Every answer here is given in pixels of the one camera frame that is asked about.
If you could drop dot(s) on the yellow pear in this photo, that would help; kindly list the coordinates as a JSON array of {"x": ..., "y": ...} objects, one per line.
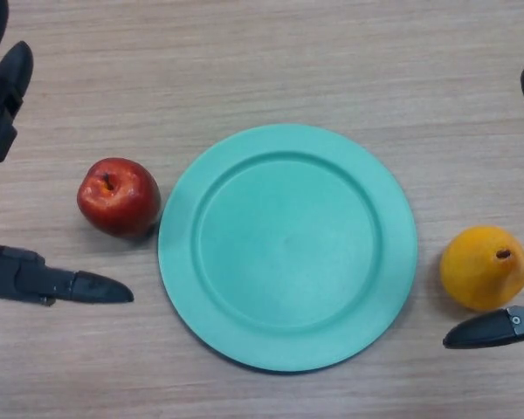
[{"x": 480, "y": 270}]

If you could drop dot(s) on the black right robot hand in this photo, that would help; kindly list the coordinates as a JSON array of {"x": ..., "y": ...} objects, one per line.
[{"x": 484, "y": 331}]

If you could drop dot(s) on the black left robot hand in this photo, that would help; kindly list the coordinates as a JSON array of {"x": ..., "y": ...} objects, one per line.
[{"x": 11, "y": 91}]

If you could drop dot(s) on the red apple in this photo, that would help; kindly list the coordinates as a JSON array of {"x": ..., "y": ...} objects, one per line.
[{"x": 119, "y": 201}]

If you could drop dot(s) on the green round plate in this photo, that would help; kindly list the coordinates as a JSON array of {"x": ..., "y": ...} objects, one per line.
[{"x": 288, "y": 249}]

